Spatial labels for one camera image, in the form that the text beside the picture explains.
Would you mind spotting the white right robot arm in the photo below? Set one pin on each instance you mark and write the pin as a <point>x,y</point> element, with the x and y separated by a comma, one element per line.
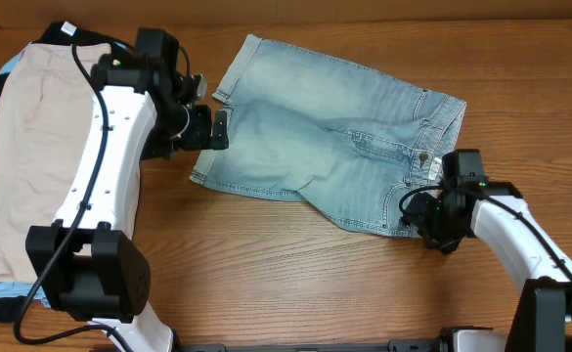
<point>539,269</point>

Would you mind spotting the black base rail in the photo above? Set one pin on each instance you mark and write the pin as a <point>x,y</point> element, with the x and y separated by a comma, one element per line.
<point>310,347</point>

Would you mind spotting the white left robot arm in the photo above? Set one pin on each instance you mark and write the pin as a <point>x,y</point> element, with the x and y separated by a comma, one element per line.
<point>85,261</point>

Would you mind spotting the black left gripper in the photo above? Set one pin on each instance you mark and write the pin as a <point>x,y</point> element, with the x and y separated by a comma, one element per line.
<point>212,129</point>

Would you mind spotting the light blue denim shorts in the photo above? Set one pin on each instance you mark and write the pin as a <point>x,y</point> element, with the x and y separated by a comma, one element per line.
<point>346,138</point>

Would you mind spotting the beige khaki shorts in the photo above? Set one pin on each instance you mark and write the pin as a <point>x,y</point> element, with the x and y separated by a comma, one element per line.
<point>36,161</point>

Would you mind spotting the light blue garment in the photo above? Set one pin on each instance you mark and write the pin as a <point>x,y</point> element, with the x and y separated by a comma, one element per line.
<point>7,288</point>

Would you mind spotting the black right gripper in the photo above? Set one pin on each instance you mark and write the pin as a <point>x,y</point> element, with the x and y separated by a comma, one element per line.
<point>418,216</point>

